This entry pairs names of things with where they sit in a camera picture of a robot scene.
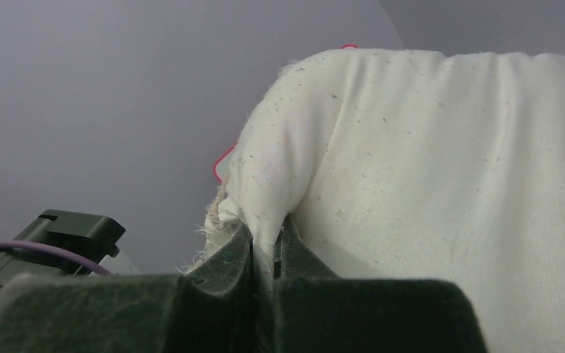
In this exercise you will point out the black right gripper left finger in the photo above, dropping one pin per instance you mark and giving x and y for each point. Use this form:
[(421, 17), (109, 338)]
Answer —
[(221, 294)]

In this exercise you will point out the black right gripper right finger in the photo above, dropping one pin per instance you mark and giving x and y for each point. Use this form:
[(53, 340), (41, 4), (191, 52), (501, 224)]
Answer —
[(300, 311)]

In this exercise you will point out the white pillow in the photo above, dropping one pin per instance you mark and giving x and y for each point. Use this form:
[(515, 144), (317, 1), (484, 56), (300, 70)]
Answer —
[(410, 164)]

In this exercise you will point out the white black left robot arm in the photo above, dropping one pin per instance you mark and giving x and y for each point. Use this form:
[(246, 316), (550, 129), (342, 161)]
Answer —
[(63, 243)]

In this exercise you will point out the pink framed whiteboard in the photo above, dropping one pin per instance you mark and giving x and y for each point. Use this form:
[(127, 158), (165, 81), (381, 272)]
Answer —
[(224, 163)]

